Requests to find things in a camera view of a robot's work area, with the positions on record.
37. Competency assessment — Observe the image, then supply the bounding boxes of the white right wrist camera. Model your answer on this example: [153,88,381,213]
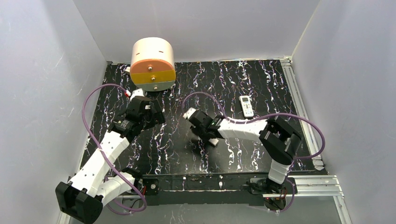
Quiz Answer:
[183,108,196,120]

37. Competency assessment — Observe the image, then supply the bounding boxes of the white remote control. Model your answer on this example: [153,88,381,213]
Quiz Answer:
[239,95,254,118]

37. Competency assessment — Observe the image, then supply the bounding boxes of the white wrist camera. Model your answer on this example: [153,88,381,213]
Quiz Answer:
[125,88,146,101]
[183,108,196,120]

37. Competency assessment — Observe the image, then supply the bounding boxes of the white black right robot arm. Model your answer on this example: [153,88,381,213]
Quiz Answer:
[183,108,302,193]

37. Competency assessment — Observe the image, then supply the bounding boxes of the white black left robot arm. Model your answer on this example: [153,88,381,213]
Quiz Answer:
[55,96,165,224]

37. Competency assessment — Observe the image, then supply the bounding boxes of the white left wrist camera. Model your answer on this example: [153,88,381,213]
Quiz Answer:
[125,88,146,101]

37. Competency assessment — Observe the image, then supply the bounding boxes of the long white rectangular block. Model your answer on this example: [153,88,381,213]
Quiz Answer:
[208,139,219,147]

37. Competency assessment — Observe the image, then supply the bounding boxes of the cylindrical drawer box orange front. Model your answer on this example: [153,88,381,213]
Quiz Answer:
[129,37,176,91]

